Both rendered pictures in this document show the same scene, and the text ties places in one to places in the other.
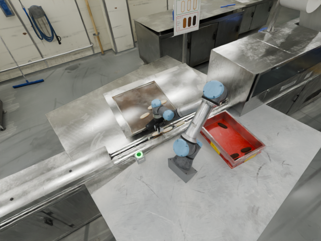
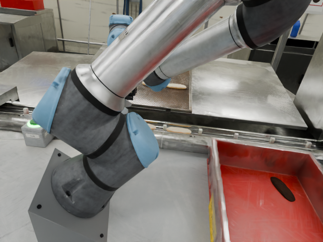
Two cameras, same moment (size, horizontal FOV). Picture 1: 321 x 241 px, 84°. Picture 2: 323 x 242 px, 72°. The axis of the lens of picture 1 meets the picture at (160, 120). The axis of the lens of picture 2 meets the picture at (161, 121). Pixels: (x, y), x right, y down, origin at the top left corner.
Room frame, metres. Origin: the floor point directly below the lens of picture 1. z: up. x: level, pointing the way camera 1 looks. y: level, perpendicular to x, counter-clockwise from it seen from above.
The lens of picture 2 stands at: (0.41, -0.47, 1.33)
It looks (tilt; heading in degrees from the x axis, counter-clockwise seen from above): 31 degrees down; 28
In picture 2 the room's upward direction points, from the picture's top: 6 degrees clockwise
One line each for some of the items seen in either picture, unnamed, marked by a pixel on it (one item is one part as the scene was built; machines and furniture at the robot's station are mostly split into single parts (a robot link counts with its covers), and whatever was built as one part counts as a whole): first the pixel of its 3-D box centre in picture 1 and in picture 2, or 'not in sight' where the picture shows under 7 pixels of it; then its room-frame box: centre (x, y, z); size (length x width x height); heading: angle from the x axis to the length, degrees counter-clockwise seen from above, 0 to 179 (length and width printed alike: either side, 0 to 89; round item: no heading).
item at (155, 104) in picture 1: (156, 106); (121, 34); (1.00, 0.02, 1.19); 0.09 x 0.08 x 0.11; 40
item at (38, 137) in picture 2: (139, 158); (40, 136); (0.78, 0.20, 0.84); 0.08 x 0.08 x 0.11; 26
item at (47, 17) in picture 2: not in sight; (29, 36); (2.74, 3.44, 0.44); 0.70 x 0.55 x 0.87; 116
